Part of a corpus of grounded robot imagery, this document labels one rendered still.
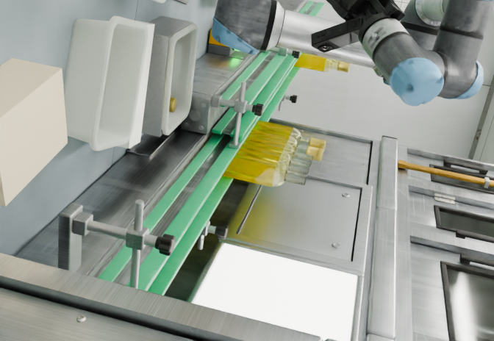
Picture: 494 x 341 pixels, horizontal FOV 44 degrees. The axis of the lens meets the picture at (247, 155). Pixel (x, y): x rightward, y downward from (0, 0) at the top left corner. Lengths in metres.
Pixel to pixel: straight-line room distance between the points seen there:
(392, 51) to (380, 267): 0.60
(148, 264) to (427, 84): 0.54
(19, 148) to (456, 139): 7.24
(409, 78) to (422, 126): 6.77
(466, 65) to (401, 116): 6.63
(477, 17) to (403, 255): 0.70
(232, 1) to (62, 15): 0.48
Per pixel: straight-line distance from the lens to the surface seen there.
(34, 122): 0.84
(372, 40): 1.08
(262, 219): 1.55
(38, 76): 0.86
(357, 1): 1.14
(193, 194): 1.27
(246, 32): 1.39
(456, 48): 1.09
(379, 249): 1.54
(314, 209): 1.64
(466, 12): 1.09
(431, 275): 1.58
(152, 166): 1.33
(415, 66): 1.01
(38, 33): 0.97
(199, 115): 1.49
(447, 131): 7.81
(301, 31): 1.41
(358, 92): 7.65
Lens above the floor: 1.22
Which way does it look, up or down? 9 degrees down
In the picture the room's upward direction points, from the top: 102 degrees clockwise
